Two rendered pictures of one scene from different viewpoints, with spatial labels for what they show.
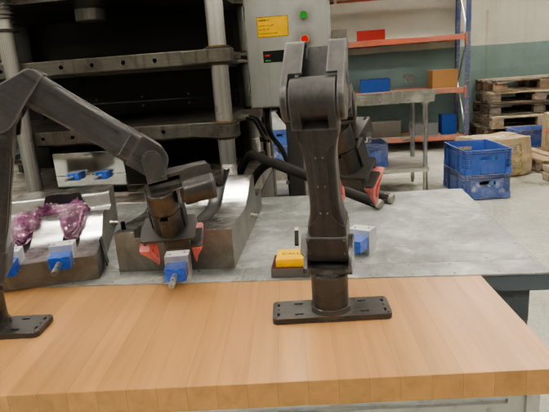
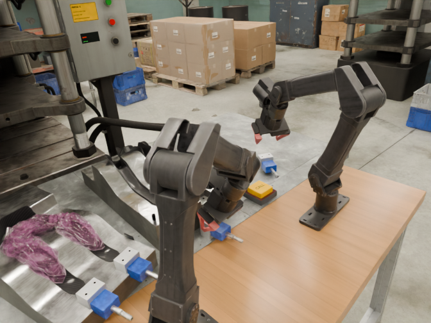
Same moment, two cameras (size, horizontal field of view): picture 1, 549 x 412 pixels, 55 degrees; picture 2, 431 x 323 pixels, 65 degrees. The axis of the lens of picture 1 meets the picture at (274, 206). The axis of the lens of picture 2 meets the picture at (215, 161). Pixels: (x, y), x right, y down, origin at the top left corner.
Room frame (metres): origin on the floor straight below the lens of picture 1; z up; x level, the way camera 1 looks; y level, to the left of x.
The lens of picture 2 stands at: (0.51, 0.74, 1.45)
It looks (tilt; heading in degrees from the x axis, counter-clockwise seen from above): 29 degrees down; 313
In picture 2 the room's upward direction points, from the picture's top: 4 degrees counter-clockwise
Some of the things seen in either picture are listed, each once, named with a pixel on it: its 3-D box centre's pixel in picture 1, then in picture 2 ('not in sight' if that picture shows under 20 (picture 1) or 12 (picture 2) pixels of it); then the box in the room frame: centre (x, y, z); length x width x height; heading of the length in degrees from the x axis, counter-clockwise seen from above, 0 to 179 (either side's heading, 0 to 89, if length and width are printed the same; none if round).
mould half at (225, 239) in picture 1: (199, 209); (147, 179); (1.33, 0.20, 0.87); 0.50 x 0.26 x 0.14; 174
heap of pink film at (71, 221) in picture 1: (54, 213); (46, 235); (1.28, 0.55, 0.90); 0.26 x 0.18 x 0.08; 11
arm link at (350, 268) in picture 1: (327, 253); (325, 181); (0.84, -0.08, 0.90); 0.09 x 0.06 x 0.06; 76
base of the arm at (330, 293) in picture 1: (330, 291); (326, 200); (0.83, -0.08, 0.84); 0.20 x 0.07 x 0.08; 88
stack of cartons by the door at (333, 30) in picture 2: not in sight; (342, 27); (3.38, -6.29, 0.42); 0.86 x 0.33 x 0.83; 172
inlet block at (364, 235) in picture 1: (353, 245); (270, 168); (1.08, -0.16, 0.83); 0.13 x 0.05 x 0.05; 145
